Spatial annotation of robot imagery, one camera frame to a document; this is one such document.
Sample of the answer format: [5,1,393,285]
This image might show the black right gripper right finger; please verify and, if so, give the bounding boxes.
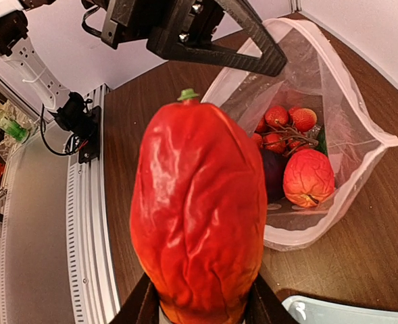
[245,274,298,324]

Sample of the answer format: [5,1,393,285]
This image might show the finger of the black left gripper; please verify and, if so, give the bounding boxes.
[146,28,282,78]
[216,0,287,77]

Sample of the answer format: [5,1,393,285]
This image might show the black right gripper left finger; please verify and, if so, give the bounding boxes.
[110,273,159,324]

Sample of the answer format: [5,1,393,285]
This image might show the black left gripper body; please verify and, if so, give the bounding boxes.
[100,1,224,53]

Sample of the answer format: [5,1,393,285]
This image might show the red peach bunch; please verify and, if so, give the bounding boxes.
[252,105,319,157]

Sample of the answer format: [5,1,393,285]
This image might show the clear zip top bag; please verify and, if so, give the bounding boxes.
[203,18,398,251]

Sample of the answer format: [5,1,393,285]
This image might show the dark purple eggplant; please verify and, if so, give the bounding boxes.
[259,148,288,204]

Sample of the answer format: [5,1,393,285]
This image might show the orange red pepper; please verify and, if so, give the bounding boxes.
[130,89,267,323]

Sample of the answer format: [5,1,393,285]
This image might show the red tomato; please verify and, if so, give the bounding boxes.
[283,149,335,208]

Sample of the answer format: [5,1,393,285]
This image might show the green cucumber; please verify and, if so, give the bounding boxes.
[316,126,328,156]

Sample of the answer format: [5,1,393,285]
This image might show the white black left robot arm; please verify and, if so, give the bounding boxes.
[0,1,287,163]

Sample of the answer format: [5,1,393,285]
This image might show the light blue plastic basket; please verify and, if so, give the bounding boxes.
[282,295,398,324]

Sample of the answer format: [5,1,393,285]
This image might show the front aluminium rail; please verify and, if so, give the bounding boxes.
[0,84,122,324]

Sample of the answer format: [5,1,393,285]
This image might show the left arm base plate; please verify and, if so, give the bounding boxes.
[78,106,102,164]

